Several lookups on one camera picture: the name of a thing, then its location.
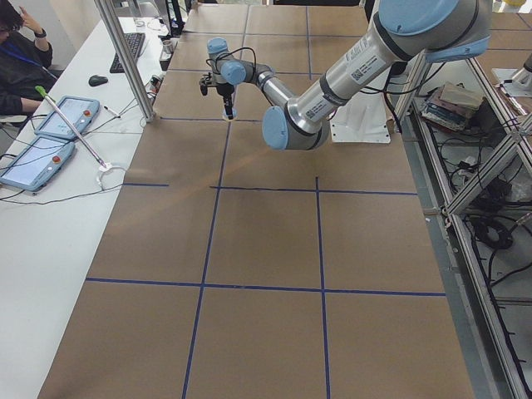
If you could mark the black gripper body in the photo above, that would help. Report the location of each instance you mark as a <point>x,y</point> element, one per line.
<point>225,90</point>

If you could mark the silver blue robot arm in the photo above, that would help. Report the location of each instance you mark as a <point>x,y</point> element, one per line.
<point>445,31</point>

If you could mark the metal cup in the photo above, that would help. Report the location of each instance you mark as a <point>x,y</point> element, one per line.
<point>167,47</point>

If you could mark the black computer mouse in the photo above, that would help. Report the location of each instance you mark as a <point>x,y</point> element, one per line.
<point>97,80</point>

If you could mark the upper blue teach pendant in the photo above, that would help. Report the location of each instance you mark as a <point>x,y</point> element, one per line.
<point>79,111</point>

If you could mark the blue teach pendant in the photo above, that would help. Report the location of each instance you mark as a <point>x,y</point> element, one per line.
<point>79,111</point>
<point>38,163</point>

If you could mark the green tipped metal rod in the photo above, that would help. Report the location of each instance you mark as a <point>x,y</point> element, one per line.
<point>103,165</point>

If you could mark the seated person in black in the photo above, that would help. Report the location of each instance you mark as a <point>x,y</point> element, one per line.
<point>26,55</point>

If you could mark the lower blue teach pendant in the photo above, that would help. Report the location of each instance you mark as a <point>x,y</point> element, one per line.
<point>38,163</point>

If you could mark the stack of books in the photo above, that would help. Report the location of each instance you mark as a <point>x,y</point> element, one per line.
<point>451,106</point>

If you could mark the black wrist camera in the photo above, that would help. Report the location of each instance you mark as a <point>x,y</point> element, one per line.
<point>206,82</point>

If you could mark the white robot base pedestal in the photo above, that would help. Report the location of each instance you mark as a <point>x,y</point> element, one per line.
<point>362,120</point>

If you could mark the aluminium frame post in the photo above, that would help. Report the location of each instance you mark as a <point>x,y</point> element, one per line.
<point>118,39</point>

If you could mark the aluminium side frame rack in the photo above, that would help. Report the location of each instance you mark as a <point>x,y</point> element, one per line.
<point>481,176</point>

